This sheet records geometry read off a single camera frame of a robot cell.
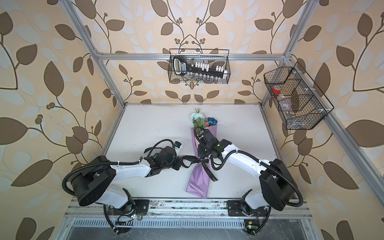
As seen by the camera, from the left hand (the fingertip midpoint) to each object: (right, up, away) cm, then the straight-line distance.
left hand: (184, 158), depth 88 cm
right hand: (+10, +5, -3) cm, 11 cm away
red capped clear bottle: (+55, +41, 0) cm, 68 cm away
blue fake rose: (+18, +22, +17) cm, 34 cm away
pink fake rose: (+14, +20, +16) cm, 30 cm away
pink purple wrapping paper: (+9, -10, -8) cm, 16 cm away
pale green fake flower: (+7, +24, +14) cm, 29 cm away
